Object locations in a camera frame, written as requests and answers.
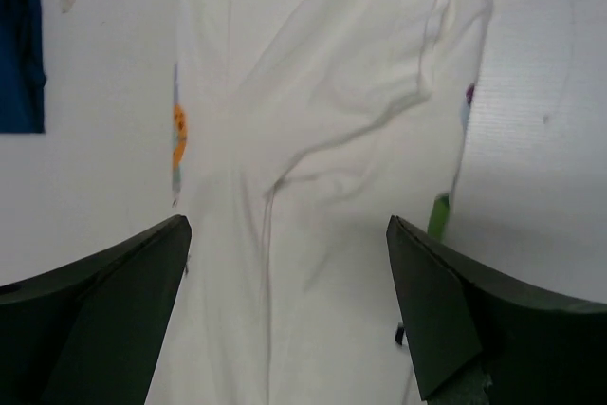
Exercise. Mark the white printed t-shirt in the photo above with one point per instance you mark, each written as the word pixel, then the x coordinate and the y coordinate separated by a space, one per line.
pixel 310 123

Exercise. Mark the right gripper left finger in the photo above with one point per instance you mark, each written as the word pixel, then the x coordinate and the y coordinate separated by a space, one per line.
pixel 91 332

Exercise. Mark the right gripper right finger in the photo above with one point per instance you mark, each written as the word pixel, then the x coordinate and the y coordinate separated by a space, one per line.
pixel 478 336

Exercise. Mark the folded blue t-shirt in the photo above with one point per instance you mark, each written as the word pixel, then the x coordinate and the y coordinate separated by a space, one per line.
pixel 23 76

